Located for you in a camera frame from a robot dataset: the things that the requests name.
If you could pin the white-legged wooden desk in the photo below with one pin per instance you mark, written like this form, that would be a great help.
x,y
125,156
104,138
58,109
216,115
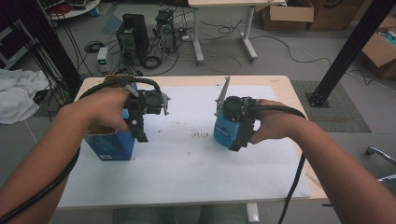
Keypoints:
x,y
198,37

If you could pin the white cloth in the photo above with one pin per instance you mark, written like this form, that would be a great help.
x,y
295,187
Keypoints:
x,y
18,93

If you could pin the open computer tower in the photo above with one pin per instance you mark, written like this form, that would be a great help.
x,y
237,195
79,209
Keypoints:
x,y
166,29

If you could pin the white table mat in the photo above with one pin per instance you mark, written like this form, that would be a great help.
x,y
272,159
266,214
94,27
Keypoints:
x,y
186,174

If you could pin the blue can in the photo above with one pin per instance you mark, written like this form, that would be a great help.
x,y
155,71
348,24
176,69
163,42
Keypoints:
x,y
222,132

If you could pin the white table leg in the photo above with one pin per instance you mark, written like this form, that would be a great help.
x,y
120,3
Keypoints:
x,y
252,213

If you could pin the small white power unit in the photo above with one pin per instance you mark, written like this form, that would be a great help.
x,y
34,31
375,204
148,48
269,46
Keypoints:
x,y
102,59

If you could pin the person's left hand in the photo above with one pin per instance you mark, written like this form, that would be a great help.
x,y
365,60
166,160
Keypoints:
x,y
102,109

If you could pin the cardboard box with blue contents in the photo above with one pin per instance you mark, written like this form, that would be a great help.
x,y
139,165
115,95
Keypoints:
x,y
378,53

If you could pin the black metal stand post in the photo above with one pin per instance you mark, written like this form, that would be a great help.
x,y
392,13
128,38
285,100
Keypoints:
x,y
351,49
59,53

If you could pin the blue carton box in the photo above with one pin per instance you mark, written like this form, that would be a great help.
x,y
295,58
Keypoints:
x,y
109,146

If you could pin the open cardboard box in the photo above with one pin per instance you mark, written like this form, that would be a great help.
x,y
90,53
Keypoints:
x,y
288,15

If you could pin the row of small dark bits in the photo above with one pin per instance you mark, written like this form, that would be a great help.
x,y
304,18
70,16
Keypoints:
x,y
199,134

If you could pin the dark equipment rack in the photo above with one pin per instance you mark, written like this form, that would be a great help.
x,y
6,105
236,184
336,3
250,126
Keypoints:
x,y
12,46

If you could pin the chrome chair frame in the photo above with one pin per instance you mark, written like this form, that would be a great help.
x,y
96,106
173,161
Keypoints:
x,y
381,154

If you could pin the tall cardboard box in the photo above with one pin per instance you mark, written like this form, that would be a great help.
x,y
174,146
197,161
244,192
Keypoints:
x,y
336,14

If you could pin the grey floor mat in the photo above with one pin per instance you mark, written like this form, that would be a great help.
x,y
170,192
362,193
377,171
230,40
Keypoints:
x,y
339,109

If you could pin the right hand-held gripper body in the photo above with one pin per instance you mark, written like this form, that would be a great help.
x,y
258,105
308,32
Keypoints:
x,y
239,112

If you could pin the round white table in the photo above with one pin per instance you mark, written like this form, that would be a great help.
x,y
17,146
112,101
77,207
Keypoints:
x,y
77,11

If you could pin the black computer tower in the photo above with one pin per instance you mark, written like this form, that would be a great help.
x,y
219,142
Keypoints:
x,y
134,37

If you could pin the white power strip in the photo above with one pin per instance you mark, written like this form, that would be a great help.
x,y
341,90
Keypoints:
x,y
186,38

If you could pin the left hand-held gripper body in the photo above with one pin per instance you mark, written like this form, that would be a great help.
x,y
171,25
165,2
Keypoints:
x,y
149,102

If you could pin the person's right hand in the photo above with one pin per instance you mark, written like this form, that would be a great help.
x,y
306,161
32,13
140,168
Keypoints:
x,y
277,127

